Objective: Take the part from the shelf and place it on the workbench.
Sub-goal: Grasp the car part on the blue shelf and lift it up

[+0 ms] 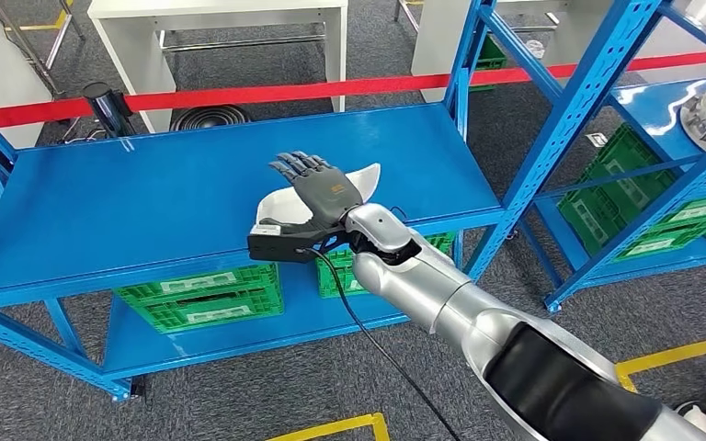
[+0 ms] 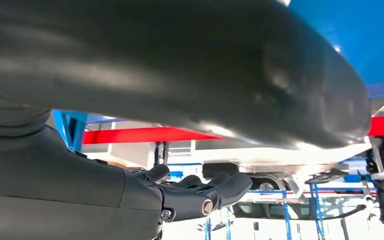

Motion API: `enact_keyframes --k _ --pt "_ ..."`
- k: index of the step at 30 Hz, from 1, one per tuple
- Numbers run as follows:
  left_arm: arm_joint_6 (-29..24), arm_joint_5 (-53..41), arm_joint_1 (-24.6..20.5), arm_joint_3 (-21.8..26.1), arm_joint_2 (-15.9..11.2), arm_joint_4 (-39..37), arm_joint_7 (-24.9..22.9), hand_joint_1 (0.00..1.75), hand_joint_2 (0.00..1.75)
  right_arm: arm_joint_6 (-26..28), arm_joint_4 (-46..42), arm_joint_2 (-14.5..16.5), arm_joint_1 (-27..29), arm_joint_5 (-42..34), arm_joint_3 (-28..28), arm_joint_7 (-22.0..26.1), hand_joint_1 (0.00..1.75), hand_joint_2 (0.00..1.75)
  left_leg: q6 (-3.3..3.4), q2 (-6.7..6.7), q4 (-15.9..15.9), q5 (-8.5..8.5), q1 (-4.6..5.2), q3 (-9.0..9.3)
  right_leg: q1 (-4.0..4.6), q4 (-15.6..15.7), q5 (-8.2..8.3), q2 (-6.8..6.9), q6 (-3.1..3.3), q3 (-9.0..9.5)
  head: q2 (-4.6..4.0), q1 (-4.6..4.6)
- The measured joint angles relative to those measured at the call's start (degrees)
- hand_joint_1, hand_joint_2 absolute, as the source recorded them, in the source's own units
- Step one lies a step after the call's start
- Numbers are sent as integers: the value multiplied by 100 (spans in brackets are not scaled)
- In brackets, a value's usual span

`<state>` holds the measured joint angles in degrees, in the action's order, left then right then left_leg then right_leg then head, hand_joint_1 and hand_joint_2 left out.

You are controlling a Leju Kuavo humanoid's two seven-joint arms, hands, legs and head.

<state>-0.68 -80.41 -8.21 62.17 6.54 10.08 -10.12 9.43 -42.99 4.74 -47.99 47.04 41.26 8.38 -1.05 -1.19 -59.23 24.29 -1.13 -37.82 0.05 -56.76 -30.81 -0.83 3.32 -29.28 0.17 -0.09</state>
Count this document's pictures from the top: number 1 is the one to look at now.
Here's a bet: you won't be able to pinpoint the black barrier post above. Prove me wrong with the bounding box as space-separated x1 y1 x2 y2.
82 82 135 140

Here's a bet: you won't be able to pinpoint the metal tube frame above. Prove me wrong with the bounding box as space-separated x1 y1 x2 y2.
0 0 86 98

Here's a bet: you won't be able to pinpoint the white charger cables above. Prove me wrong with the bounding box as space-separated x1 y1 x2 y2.
60 115 108 145

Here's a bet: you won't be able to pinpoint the red barrier belt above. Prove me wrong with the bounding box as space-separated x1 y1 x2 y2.
0 51 706 129

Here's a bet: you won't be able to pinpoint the black ribbed round base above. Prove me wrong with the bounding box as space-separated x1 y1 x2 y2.
168 104 254 132

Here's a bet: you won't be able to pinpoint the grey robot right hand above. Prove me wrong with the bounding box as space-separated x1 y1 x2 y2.
260 151 365 237

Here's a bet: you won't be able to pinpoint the black camera cable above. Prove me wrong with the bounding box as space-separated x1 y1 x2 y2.
303 246 464 441

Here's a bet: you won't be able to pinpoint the white curved plastic part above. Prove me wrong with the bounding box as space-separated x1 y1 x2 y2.
255 163 382 230

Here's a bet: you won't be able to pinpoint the blue metal shelf rack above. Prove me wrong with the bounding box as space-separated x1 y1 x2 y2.
0 0 665 403
535 0 706 314

